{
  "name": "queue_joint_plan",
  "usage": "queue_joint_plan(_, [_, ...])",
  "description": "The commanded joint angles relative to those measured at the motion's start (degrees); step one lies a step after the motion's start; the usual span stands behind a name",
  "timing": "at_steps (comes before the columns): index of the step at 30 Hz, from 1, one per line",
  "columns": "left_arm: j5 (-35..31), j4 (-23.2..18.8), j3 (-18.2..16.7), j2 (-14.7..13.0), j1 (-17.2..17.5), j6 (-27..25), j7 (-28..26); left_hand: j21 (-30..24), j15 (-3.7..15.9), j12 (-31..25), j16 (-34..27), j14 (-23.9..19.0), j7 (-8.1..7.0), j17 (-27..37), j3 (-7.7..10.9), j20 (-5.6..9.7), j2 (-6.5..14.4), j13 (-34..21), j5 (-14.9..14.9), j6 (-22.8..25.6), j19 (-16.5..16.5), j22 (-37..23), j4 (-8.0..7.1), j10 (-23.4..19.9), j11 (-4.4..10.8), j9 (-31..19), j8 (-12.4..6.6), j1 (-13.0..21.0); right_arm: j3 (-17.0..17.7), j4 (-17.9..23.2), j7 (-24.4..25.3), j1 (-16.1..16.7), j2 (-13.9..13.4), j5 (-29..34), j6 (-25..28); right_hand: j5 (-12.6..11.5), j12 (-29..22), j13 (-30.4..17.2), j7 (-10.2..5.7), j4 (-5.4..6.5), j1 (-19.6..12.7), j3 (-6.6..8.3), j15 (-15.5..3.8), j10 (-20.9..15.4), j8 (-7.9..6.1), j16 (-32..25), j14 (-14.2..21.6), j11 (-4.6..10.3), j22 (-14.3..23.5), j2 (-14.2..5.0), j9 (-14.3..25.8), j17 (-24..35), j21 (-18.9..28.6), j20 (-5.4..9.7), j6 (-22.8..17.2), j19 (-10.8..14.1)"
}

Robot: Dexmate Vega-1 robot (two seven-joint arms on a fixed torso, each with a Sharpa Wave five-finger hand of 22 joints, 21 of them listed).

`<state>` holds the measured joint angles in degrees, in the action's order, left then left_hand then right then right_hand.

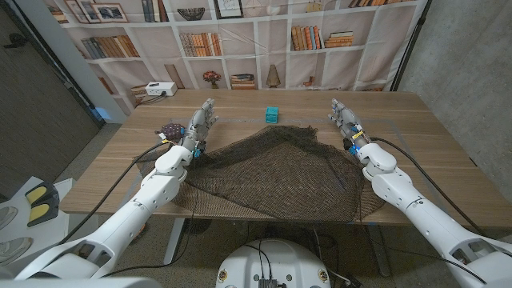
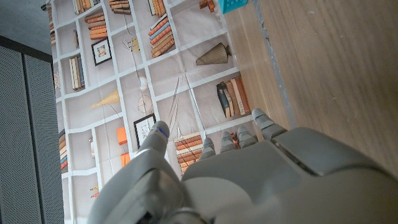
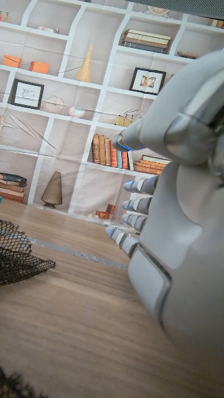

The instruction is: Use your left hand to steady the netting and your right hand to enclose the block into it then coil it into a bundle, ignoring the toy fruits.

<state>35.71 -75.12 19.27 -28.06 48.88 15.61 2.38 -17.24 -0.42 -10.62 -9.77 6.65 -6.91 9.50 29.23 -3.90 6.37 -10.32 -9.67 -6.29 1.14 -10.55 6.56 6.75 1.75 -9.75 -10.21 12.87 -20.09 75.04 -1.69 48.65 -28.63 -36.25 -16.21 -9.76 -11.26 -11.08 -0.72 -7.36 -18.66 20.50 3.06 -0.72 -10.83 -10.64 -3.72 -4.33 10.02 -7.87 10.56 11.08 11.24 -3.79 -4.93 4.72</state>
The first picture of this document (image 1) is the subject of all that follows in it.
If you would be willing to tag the white table leg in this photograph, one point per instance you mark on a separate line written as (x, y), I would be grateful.
(174, 242)

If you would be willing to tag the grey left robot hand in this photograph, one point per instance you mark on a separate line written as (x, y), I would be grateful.
(196, 132)

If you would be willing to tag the printed bookshelf backdrop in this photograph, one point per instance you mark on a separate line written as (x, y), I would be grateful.
(256, 56)

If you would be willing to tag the dark purple toy fruit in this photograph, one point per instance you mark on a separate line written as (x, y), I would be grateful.
(172, 130)

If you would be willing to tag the black mesh netting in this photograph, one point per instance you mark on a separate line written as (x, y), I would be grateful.
(276, 176)

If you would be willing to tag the white robot torso edge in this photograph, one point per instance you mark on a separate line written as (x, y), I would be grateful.
(80, 283)

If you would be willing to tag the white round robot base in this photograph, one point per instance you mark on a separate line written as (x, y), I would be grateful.
(274, 262)

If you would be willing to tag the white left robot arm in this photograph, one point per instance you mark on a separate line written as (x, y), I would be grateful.
(132, 212)

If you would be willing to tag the black and yellow foot pedal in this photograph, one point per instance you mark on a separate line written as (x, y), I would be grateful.
(42, 204)

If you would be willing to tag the white floor platform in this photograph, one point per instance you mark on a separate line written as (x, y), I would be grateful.
(24, 236)

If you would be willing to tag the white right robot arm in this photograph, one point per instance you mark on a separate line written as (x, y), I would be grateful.
(420, 212)

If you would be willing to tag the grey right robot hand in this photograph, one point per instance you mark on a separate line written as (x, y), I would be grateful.
(349, 122)

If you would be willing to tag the teal toy block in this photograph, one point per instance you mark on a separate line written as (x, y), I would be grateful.
(271, 115)

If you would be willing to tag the white power strip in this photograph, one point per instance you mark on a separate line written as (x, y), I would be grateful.
(161, 88)

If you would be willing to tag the black backdrop stand pole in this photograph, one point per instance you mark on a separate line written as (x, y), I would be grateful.
(408, 52)

